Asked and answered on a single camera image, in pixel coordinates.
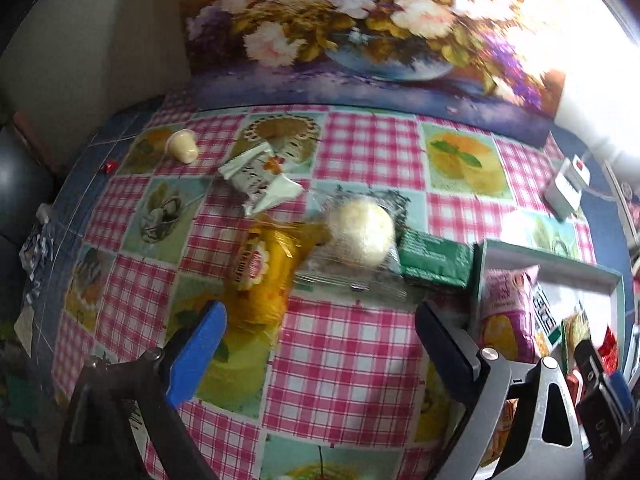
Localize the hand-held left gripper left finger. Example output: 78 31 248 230
57 300 228 480

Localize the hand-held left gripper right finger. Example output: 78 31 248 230
415 300 588 480

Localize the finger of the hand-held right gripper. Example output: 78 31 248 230
611 372 635 408
574 341 613 396

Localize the shiny red snack packet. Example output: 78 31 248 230
597 326 621 375

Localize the long red snack packet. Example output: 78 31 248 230
567 370 587 406

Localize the brown cracker clear packet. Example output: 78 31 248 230
532 284 593 366

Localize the pink snack packet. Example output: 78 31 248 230
477 265 541 365

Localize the green snack packet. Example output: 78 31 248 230
397 230 475 291

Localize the white tray box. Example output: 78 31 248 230
470 239 632 381

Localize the orange snack packet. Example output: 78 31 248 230
482 395 521 468

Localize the yellow snack packet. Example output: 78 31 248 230
220 215 331 333

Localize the round white bun packet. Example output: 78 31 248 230
295 192 408 303

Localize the silver snack packet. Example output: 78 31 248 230
218 141 305 218

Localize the small jelly cup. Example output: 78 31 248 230
165 129 200 165

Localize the white power socket cube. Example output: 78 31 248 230
544 157 592 221

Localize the beige paper scrap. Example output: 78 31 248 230
14 305 36 356

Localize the crumpled foil wrapper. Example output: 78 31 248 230
20 230 56 306

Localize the pink checked tablecloth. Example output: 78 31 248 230
50 92 598 480

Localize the flower painting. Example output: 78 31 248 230
180 0 573 148

